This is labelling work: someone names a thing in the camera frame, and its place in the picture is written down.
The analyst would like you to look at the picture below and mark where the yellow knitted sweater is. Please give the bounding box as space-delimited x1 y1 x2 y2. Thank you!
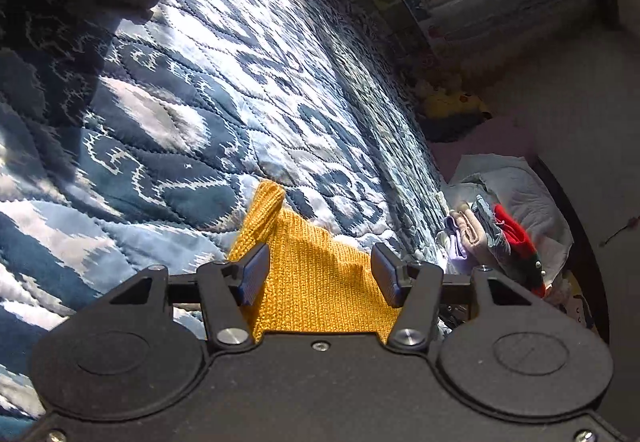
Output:
229 181 399 341

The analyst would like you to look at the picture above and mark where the lilac folded garment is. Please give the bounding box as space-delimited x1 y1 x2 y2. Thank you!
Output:
436 215 475 275

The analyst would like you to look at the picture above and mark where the beige folded garment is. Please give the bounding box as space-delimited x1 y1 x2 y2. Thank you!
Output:
451 204 495 267

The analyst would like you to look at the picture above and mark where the grey blue folded garment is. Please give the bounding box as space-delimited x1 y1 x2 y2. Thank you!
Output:
472 195 511 270

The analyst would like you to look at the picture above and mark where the red green knitted garment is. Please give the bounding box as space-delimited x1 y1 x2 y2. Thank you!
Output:
494 204 546 298

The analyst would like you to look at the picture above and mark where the blue white patterned quilt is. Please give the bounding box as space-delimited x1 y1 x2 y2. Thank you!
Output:
1 0 444 439

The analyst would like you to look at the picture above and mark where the pink pillow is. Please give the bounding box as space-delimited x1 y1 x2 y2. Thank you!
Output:
427 115 538 182

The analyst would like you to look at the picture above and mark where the yellow plush toy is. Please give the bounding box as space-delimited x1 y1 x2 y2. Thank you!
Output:
416 83 490 119

